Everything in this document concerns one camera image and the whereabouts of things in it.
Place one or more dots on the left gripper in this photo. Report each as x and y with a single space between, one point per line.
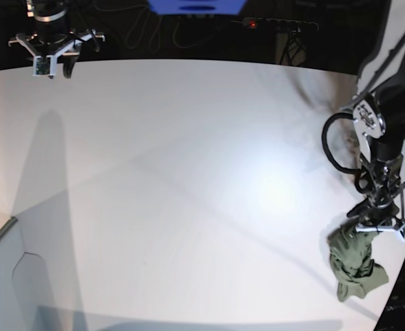
382 209

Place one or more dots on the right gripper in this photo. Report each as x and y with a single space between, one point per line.
68 49

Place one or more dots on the olive green t-shirt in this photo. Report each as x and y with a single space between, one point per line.
350 259

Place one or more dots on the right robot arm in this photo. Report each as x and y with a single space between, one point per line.
54 39

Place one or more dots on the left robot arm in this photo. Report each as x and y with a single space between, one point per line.
377 113

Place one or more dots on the blue box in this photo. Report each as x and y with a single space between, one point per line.
181 7

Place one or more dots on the black power strip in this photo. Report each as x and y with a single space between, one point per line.
278 25

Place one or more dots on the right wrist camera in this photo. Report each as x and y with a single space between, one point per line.
41 66

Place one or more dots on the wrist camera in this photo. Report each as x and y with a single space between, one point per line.
41 66
401 232

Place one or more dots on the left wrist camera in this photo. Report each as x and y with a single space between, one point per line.
401 232

